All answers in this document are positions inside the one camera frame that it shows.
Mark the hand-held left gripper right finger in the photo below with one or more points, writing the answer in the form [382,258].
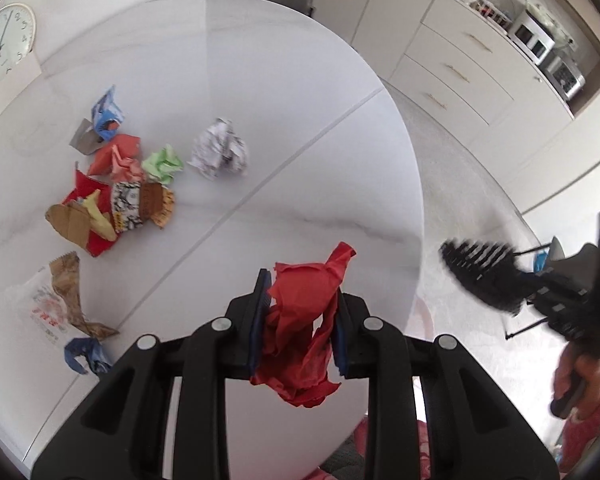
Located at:
[341,345]

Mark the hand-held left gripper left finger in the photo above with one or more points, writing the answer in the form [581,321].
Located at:
[261,300]

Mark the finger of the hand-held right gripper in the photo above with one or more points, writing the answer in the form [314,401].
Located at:
[475,252]
[490,287]

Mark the red paper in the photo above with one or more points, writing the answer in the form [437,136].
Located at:
[300,310]

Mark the red cardboard piece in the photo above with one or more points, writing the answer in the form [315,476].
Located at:
[97,246]

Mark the yellow paper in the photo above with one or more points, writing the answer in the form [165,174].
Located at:
[100,220]

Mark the person's right hand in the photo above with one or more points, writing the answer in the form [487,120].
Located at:
[587,370]

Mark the person's red patterned clothing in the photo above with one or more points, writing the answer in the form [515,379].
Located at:
[420,447]

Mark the orange patterned wrapper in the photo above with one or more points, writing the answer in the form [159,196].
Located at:
[166,210]

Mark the white crumpled paper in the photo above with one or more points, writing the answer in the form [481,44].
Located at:
[217,147]

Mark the black white patterned wrapper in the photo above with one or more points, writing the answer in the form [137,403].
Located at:
[126,205]

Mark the green crumpled paper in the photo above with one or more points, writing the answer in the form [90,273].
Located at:
[162,165]

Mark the blue crumpled paper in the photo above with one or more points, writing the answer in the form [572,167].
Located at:
[92,355]

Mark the cream drawer cabinet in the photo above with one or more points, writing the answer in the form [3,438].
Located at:
[460,60]

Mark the brown paper wrapper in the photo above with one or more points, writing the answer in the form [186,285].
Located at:
[67,285]

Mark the silver toaster oven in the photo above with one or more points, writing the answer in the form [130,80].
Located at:
[565,77]

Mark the salmon crumpled paper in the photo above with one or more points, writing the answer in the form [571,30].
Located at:
[115,157]

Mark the brown cardboard piece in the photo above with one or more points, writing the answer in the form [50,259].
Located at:
[67,222]

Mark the white red printed plastic bag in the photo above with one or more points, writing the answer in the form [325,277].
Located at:
[37,305]

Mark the white microwave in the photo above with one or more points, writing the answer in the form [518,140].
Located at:
[530,35]

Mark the grey cardboard piece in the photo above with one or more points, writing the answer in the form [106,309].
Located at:
[82,137]

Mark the blue white wrapper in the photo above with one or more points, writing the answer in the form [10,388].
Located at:
[107,112]

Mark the row of small jars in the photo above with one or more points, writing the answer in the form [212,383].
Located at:
[480,5]

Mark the round white wall clock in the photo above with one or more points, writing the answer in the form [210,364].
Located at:
[2,47]

